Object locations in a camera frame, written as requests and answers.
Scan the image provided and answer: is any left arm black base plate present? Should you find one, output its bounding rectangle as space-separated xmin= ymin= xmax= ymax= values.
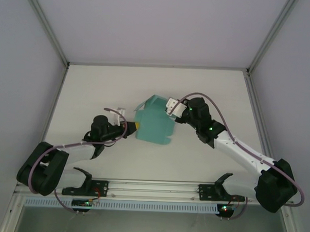
xmin=61 ymin=178 xmax=110 ymax=197

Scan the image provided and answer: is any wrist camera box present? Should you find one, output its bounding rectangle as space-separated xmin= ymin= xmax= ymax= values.
xmin=165 ymin=98 xmax=188 ymax=119
xmin=111 ymin=107 xmax=126 ymax=127

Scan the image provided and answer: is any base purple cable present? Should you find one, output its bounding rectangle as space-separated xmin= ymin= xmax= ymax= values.
xmin=226 ymin=196 xmax=249 ymax=221
xmin=52 ymin=188 xmax=78 ymax=214

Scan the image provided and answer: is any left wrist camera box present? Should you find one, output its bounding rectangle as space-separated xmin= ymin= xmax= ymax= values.
xmin=111 ymin=107 xmax=126 ymax=127

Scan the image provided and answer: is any aluminium frame leg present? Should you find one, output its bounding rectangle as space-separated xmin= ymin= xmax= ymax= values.
xmin=278 ymin=205 xmax=305 ymax=232
xmin=0 ymin=193 xmax=26 ymax=232

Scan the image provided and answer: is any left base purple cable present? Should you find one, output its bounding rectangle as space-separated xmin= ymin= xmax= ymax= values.
xmin=52 ymin=188 xmax=78 ymax=214

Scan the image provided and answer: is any slotted light blue cable duct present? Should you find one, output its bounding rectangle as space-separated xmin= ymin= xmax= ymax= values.
xmin=24 ymin=195 xmax=218 ymax=216

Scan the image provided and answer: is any aluminium table side rail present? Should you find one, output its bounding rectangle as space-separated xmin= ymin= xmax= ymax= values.
xmin=39 ymin=62 xmax=70 ymax=147
xmin=240 ymin=70 xmax=278 ymax=162

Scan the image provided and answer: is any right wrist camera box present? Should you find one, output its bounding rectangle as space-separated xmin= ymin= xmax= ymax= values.
xmin=165 ymin=98 xmax=188 ymax=119

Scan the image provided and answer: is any aluminium mounting rail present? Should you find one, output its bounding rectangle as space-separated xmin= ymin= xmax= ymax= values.
xmin=14 ymin=173 xmax=296 ymax=206

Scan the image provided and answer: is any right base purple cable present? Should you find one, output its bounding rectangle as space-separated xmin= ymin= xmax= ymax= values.
xmin=226 ymin=196 xmax=249 ymax=221

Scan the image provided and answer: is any aluminium frame post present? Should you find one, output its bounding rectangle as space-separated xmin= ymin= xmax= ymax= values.
xmin=17 ymin=0 xmax=73 ymax=67
xmin=245 ymin=0 xmax=300 ymax=76

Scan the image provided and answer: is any teal paper box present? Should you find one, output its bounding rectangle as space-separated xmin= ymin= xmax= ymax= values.
xmin=132 ymin=93 xmax=177 ymax=146

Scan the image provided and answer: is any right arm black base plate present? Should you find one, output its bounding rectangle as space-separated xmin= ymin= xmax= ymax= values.
xmin=197 ymin=183 xmax=246 ymax=203

